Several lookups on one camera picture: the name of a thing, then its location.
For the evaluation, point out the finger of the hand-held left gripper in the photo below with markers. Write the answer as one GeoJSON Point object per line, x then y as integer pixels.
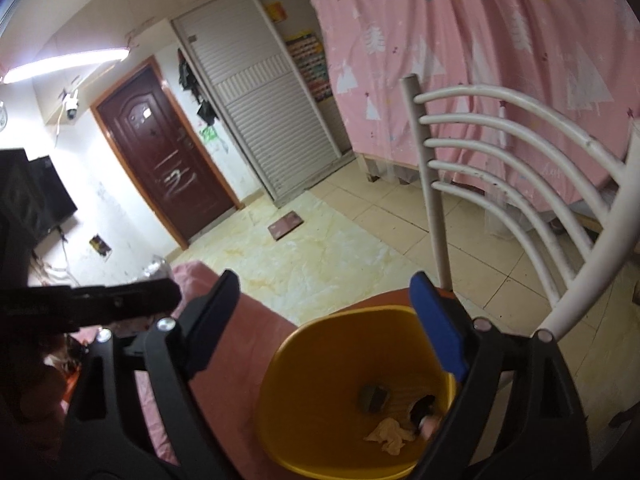
{"type": "Point", "coordinates": [125, 300]}

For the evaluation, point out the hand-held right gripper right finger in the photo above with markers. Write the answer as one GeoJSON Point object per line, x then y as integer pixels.
{"type": "Point", "coordinates": [440, 330]}

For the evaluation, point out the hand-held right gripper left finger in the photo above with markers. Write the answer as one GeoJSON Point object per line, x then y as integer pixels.
{"type": "Point", "coordinates": [210, 327]}

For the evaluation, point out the yellow plastic bin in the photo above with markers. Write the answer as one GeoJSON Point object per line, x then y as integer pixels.
{"type": "Point", "coordinates": [310, 360]}

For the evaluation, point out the black crumpled wrapper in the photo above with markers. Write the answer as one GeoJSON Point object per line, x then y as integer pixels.
{"type": "Point", "coordinates": [422, 407]}

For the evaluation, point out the grey flat scrap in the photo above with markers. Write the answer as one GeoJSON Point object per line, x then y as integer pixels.
{"type": "Point", "coordinates": [374, 397]}

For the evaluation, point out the crumpled beige tissue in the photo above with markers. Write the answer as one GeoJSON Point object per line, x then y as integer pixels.
{"type": "Point", "coordinates": [387, 435]}

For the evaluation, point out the dark red door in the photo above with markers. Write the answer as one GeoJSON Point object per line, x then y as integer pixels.
{"type": "Point", "coordinates": [160, 160]}

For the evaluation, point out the white metal chair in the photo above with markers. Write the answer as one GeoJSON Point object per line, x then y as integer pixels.
{"type": "Point", "coordinates": [595, 280]}

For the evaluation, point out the fluorescent tube light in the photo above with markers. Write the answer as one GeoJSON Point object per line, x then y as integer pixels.
{"type": "Point", "coordinates": [65, 64]}

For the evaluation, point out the hanging black bag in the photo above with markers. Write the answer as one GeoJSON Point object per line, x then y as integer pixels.
{"type": "Point", "coordinates": [206, 112]}

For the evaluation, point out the white louvered wardrobe door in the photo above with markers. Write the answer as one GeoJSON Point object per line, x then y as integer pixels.
{"type": "Point", "coordinates": [260, 110]}

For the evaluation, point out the hanging dark clothes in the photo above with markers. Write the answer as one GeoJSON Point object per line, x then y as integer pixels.
{"type": "Point", "coordinates": [189, 77]}

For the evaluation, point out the pink tree-print curtain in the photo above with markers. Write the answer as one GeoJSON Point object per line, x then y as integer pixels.
{"type": "Point", "coordinates": [475, 60]}

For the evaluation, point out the black wall television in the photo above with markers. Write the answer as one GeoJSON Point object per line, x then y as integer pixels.
{"type": "Point", "coordinates": [52, 200]}

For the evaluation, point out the wall socket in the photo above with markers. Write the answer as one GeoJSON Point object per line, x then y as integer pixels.
{"type": "Point", "coordinates": [99, 246]}

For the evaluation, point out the white security camera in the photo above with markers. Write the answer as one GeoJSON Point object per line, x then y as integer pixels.
{"type": "Point", "coordinates": [71, 106]}

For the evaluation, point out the colourful wall chart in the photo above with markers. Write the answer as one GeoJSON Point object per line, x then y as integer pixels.
{"type": "Point", "coordinates": [310, 67]}

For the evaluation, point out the yellow wall poster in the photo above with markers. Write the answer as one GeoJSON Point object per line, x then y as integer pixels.
{"type": "Point", "coordinates": [276, 12]}

